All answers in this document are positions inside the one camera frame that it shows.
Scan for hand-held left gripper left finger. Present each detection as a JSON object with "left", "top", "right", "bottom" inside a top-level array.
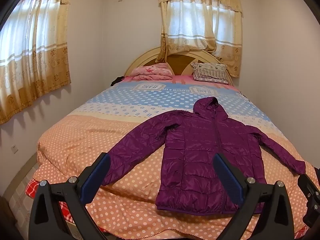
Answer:
[{"left": 28, "top": 152, "right": 111, "bottom": 240}]

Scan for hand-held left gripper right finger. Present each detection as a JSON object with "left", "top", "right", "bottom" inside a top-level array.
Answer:
[{"left": 213, "top": 152, "right": 294, "bottom": 240}]

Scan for purple hooded puffer jacket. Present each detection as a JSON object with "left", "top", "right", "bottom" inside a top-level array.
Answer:
[{"left": 101, "top": 96, "right": 306, "bottom": 212}]

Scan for polka-dot bed sheet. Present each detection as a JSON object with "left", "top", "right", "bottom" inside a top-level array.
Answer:
[{"left": 25, "top": 76, "right": 320, "bottom": 239}]

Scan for red plaid under sheet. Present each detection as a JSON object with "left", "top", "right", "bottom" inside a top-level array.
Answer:
[{"left": 25, "top": 179, "right": 75, "bottom": 228}]

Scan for striped patterned pillow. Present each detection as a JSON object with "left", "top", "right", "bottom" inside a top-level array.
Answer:
[{"left": 191, "top": 62, "right": 230, "bottom": 85}]

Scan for pink folded quilt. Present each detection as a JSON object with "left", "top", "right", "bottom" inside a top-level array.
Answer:
[{"left": 132, "top": 63, "right": 173, "bottom": 81}]

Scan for round wooden headboard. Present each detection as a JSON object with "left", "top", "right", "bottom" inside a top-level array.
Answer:
[{"left": 124, "top": 46, "right": 234, "bottom": 85}]

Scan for beige floral side curtain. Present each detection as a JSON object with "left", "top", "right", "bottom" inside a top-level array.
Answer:
[{"left": 0, "top": 0, "right": 75, "bottom": 125}]

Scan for beige floral valance curtain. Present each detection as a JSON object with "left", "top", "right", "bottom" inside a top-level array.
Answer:
[{"left": 155, "top": 0, "right": 243, "bottom": 78}]

